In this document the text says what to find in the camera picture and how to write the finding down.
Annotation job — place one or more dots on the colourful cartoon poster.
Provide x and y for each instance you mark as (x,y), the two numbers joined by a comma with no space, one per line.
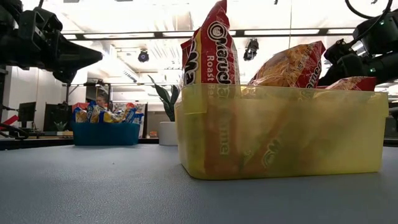
(119,105)

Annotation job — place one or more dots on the white plant pot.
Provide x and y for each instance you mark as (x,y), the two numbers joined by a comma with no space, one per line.
(168,133)

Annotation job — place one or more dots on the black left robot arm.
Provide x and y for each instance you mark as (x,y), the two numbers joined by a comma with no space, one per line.
(7,12)

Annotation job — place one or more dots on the person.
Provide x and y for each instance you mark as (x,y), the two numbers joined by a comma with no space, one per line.
(102,100)

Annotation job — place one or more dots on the yellow translucent plastic bin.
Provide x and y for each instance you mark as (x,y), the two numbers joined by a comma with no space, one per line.
(342,140)

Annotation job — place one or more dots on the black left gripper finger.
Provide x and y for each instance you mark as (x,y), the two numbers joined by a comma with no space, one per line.
(77,57)
(65,76)

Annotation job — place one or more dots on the red slanted object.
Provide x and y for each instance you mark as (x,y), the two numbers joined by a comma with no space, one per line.
(8,120)

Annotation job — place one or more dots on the green snake plant leaves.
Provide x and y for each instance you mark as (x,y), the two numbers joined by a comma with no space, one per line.
(168,102)

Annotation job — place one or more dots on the black ceiling spotlight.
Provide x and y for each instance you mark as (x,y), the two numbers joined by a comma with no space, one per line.
(143,57)

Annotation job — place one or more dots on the orange partition board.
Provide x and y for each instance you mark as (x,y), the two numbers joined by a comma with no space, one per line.
(79,105)

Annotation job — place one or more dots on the black vertical post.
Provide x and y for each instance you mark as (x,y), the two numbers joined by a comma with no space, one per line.
(2,93)

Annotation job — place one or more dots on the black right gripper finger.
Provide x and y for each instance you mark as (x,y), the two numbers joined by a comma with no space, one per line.
(342,51)
(339,73)

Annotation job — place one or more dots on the blue Maruchan ramen pack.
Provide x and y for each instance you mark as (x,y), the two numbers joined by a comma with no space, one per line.
(93,113)
(133,115)
(113,117)
(80,115)

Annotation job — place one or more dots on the teal blue plastic bin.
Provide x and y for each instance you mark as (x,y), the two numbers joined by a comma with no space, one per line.
(105,135)

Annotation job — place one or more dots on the blue-grey table mat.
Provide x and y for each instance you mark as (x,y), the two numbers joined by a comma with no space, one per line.
(199,202)

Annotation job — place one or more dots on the small green background plant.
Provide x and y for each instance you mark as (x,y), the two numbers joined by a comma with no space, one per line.
(60,127)

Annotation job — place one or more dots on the red Maruchan ramen pack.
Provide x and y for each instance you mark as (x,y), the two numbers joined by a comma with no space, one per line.
(289,67)
(214,46)
(354,83)

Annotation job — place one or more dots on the black hanging overhead camera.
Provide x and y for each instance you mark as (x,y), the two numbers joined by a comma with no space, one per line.
(251,49)

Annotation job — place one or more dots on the black aluminium table frame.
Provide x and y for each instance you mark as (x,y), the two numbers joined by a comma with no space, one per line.
(46,143)

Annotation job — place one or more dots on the black computer monitor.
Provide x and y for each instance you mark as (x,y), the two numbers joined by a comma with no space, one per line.
(27,112)
(56,116)

